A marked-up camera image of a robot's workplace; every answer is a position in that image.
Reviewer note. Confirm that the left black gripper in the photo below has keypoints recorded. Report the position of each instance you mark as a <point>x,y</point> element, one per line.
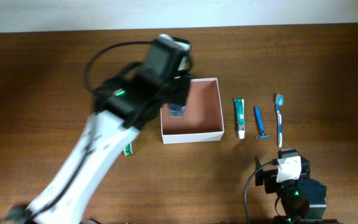
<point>179,92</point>

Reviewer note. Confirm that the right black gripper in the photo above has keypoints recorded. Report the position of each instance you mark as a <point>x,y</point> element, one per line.
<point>269,179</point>

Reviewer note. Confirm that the clear spray bottle purple liquid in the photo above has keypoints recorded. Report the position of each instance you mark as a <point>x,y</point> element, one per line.
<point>176,110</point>

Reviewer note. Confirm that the green white small box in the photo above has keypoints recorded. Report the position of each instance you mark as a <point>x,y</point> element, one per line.
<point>128,151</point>

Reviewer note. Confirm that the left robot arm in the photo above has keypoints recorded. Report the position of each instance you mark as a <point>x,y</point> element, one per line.
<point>122,106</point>

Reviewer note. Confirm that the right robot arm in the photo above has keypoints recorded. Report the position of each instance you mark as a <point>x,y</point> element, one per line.
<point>302,198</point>

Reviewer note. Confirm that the blue disposable razor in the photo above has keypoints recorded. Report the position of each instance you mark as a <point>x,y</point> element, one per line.
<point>262,134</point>

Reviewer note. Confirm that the white open cardboard box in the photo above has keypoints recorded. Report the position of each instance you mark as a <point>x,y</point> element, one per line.
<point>202,120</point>

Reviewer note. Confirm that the teal white toothpaste tube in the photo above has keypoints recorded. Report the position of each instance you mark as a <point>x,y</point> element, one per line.
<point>239,108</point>

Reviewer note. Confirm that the blue white toothbrush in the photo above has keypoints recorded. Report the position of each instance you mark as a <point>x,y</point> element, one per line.
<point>279,102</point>

